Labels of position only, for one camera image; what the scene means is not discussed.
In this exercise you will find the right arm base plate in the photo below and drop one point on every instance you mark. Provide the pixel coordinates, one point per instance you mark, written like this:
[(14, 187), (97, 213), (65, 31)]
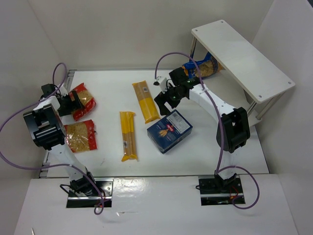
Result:
[(211, 194)]

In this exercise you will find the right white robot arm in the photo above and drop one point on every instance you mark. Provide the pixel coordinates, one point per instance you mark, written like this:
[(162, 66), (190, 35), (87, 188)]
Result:
[(233, 128)]

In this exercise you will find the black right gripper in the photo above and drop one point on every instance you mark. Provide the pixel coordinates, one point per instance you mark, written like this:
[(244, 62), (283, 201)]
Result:
[(167, 97)]

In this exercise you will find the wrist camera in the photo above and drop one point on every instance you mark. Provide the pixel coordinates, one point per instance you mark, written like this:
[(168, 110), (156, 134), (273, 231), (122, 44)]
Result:
[(63, 91), (161, 81)]

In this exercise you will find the blue pasta bag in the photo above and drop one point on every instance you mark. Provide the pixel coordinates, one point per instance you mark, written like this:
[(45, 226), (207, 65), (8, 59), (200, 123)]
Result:
[(208, 66)]

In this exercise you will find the blue Barilla pasta box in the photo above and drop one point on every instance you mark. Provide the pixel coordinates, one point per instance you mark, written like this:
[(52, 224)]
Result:
[(169, 131)]

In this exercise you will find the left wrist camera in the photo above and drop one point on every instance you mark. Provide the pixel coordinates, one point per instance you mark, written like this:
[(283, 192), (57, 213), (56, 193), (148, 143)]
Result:
[(63, 91)]

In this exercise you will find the red fusilli bag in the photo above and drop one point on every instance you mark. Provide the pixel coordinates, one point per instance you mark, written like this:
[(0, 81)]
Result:
[(86, 99), (81, 136)]

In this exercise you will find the yellow spaghetti pack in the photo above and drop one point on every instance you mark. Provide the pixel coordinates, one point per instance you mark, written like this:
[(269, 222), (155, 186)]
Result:
[(128, 135), (145, 101)]

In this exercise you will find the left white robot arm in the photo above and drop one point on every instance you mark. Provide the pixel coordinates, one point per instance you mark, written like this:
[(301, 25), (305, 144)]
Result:
[(54, 125)]

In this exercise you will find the yellow spaghetti pack left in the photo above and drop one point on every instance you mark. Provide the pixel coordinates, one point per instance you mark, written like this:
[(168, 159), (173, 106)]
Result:
[(128, 135)]

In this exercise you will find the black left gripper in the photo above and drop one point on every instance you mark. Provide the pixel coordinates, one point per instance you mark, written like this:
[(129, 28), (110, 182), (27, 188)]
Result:
[(72, 104)]

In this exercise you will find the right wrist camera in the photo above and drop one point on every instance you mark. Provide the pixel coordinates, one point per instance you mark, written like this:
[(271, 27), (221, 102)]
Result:
[(161, 81)]

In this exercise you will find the yellow spaghetti pack right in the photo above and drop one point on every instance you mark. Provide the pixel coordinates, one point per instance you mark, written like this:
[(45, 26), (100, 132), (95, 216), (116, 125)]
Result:
[(145, 101)]

